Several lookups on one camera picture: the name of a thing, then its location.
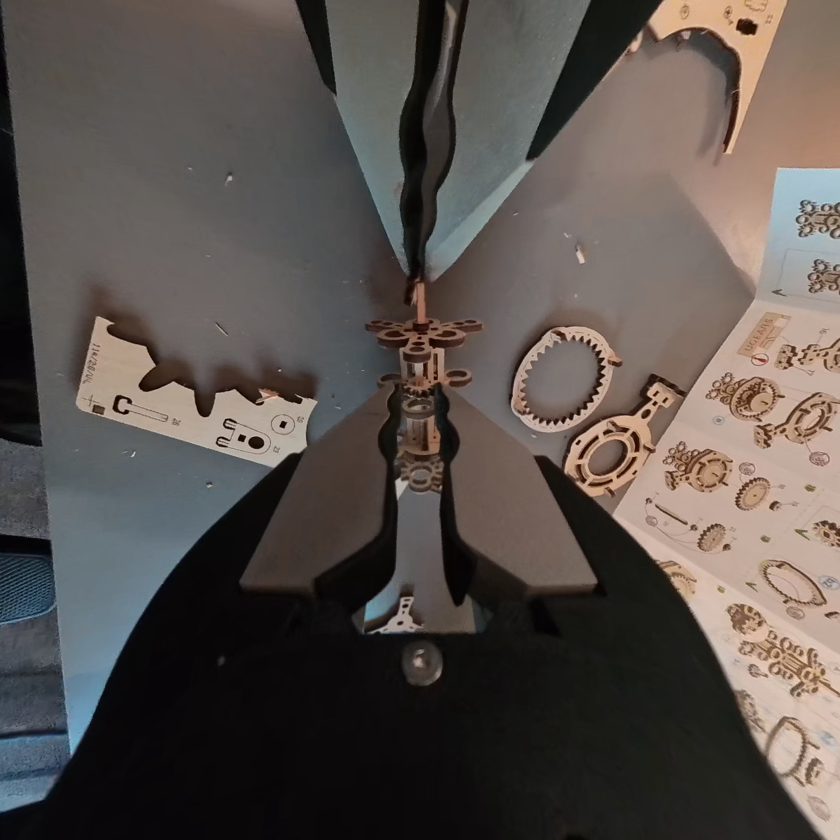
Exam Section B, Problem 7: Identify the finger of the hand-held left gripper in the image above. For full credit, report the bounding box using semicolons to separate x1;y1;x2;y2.
419;0;665;278
295;0;429;278

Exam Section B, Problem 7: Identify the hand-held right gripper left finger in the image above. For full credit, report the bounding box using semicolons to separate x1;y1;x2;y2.
239;384;403;632

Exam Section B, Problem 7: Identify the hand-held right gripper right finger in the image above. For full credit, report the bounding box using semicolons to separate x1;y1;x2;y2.
433;386;599;632

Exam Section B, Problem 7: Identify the wooden gear model assembly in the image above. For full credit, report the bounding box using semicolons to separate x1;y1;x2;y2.
365;282;483;493

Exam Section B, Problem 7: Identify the pale wooden piece with holes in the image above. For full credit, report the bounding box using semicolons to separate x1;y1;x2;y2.
367;594;418;635

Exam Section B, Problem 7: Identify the punched plywood part sheet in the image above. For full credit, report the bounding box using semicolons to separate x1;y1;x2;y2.
75;316;319;470

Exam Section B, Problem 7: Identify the paper instruction sheet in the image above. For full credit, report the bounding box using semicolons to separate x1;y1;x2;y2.
613;167;840;840

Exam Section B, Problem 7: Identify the plywood sheet with arched cutout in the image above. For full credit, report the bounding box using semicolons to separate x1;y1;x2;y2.
623;0;788;155

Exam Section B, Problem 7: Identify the wooden toothed ring gear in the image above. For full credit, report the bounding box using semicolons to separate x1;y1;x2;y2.
511;326;623;434

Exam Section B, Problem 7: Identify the wooden oval frame with handle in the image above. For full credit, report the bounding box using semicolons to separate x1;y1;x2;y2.
563;374;686;500

